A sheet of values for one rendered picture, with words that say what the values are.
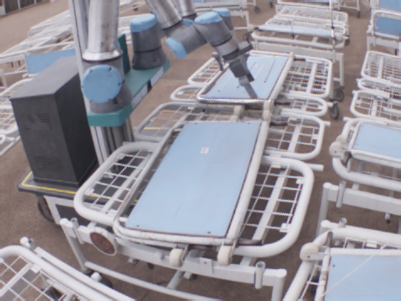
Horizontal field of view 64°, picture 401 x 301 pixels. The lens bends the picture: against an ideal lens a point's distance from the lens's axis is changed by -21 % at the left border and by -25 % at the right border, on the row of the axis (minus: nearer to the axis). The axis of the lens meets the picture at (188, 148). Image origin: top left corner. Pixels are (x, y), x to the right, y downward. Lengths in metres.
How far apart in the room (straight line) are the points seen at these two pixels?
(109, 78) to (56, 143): 0.64
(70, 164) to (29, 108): 0.36
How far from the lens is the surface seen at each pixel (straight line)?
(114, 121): 1.56
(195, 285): 1.76
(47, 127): 1.84
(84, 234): 1.48
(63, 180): 1.98
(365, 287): 1.04
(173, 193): 1.37
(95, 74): 1.31
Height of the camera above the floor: 1.37
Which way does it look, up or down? 31 degrees down
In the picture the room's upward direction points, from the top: 8 degrees counter-clockwise
